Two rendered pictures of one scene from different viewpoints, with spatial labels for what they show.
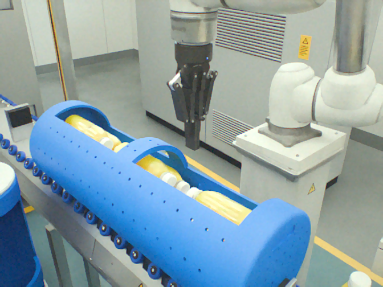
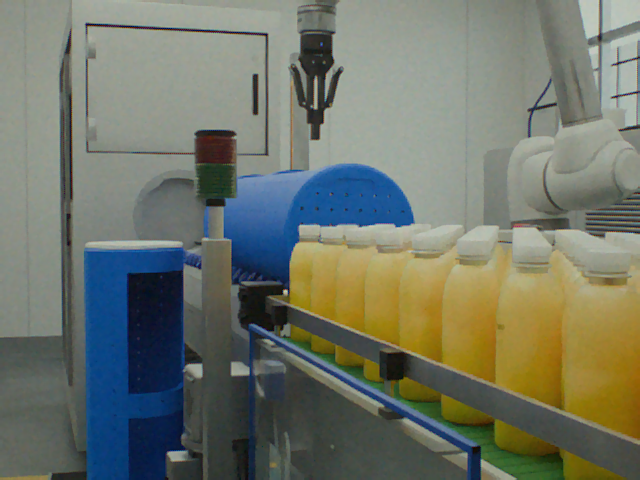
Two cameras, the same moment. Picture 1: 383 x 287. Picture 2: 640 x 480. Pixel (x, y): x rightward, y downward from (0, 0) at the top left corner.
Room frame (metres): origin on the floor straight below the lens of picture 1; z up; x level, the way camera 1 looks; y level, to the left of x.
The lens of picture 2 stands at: (-1.11, -0.96, 1.15)
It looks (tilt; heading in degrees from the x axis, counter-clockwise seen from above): 3 degrees down; 27
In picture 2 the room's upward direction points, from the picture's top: straight up
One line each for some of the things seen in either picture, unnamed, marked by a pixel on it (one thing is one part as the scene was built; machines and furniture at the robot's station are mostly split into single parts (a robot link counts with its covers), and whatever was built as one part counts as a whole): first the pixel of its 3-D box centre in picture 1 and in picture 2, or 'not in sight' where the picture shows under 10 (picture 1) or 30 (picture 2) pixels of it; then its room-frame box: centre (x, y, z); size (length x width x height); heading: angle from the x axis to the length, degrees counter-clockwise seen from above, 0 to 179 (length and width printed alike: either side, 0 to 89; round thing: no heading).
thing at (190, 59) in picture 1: (193, 64); (316, 55); (0.72, 0.00, 1.49); 0.08 x 0.07 x 0.09; 135
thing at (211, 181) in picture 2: not in sight; (215, 181); (0.01, -0.21, 1.18); 0.06 x 0.06 x 0.05
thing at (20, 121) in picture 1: (21, 123); not in sight; (1.47, 0.76, 1.00); 0.10 x 0.04 x 0.15; 135
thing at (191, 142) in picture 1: (191, 134); (313, 124); (0.72, 0.00, 1.33); 0.03 x 0.01 x 0.07; 45
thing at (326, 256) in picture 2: not in sight; (331, 293); (0.26, -0.27, 1.00); 0.07 x 0.07 x 0.20
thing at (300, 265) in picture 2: not in sight; (309, 287); (0.35, -0.18, 1.00); 0.07 x 0.07 x 0.20
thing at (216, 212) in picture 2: not in sight; (215, 185); (0.01, -0.21, 1.18); 0.06 x 0.06 x 0.16
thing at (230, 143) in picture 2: not in sight; (215, 151); (0.01, -0.21, 1.23); 0.06 x 0.06 x 0.04
